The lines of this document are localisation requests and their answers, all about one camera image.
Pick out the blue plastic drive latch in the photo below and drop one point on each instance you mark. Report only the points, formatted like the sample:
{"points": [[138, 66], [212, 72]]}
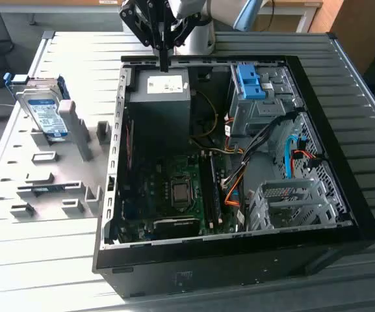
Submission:
{"points": [[250, 84]]}

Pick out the silver CPU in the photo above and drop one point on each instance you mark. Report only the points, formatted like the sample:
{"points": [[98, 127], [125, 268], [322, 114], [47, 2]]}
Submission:
{"points": [[181, 192]]}

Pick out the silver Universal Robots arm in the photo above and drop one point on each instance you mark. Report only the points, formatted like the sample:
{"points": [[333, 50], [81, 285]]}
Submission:
{"points": [[200, 39]]}

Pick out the grey parts rack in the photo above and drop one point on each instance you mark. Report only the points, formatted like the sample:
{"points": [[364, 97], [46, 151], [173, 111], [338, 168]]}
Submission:
{"points": [[60, 195]]}

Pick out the wooden cabinet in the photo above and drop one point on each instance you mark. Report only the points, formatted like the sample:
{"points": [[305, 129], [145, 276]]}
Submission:
{"points": [[362, 32]]}

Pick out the wooden desk with white legs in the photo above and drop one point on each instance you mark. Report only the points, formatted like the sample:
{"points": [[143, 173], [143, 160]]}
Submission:
{"points": [[304, 4]]}

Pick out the metal disk bay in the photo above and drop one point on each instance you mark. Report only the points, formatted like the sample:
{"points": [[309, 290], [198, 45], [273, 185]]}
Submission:
{"points": [[304, 183]]}

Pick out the black RAM stick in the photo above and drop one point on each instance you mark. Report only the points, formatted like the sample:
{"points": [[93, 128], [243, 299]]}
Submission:
{"points": [[216, 191]]}

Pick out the CPU socket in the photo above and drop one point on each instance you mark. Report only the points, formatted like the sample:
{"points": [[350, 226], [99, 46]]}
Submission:
{"points": [[181, 203]]}

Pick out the black PC case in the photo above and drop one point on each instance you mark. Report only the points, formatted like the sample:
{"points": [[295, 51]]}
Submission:
{"points": [[206, 266]]}

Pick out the hard disk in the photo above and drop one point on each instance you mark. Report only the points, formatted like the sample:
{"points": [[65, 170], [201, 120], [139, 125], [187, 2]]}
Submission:
{"points": [[45, 113]]}

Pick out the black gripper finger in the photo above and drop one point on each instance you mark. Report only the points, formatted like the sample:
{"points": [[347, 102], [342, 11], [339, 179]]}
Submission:
{"points": [[135, 26], [182, 35]]}

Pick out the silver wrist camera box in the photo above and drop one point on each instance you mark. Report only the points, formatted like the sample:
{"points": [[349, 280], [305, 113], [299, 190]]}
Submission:
{"points": [[187, 8]]}

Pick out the grey power supply unit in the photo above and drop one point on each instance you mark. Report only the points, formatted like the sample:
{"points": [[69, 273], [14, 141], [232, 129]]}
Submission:
{"points": [[161, 110]]}

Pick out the green motherboard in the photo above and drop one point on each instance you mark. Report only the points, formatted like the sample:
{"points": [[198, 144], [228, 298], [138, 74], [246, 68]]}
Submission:
{"points": [[197, 201]]}

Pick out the black graphics card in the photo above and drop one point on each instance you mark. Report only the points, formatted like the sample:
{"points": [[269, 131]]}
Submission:
{"points": [[177, 227]]}

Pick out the metal optical drive cage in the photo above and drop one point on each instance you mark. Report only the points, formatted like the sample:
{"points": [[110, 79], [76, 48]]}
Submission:
{"points": [[262, 113]]}

